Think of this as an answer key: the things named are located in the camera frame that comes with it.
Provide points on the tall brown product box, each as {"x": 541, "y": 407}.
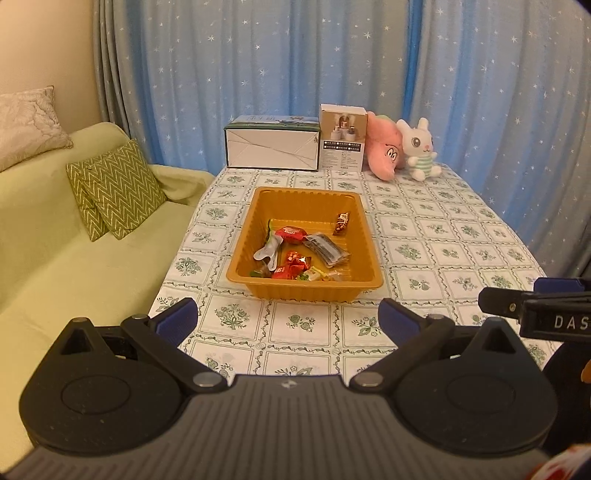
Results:
{"x": 344, "y": 147}

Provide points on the red snack packet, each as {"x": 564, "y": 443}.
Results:
{"x": 298, "y": 257}
{"x": 288, "y": 272}
{"x": 291, "y": 233}

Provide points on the brown candy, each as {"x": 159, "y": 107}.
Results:
{"x": 341, "y": 223}

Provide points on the wide white cardboard box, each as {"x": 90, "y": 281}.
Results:
{"x": 272, "y": 147}

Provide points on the orange plastic tray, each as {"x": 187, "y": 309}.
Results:
{"x": 300, "y": 203}

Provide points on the white bunny plush toy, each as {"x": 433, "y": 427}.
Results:
{"x": 418, "y": 143}

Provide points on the beige cushion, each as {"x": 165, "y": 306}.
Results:
{"x": 27, "y": 124}

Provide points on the white snack wrapper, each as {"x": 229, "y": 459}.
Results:
{"x": 270, "y": 251}

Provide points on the blue starry curtain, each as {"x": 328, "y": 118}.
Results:
{"x": 277, "y": 60}

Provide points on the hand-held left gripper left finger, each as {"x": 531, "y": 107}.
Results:
{"x": 178, "y": 318}

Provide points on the person's printed clothing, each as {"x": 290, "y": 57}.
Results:
{"x": 568, "y": 466}

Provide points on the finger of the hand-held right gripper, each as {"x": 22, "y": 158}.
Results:
{"x": 558, "y": 285}
{"x": 501, "y": 302}

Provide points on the pink plush toy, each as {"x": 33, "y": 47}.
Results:
{"x": 385, "y": 147}

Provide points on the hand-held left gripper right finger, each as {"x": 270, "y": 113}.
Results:
{"x": 397, "y": 318}

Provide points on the green snack packet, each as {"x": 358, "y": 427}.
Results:
{"x": 269, "y": 230}

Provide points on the green zigzag cushion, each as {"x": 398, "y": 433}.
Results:
{"x": 83, "y": 203}
{"x": 127, "y": 189}

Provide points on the light green sofa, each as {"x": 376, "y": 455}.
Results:
{"x": 55, "y": 277}

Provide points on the yellow candy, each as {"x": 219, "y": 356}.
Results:
{"x": 318, "y": 273}

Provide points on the grey clear snack packet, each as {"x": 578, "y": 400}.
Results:
{"x": 325, "y": 249}

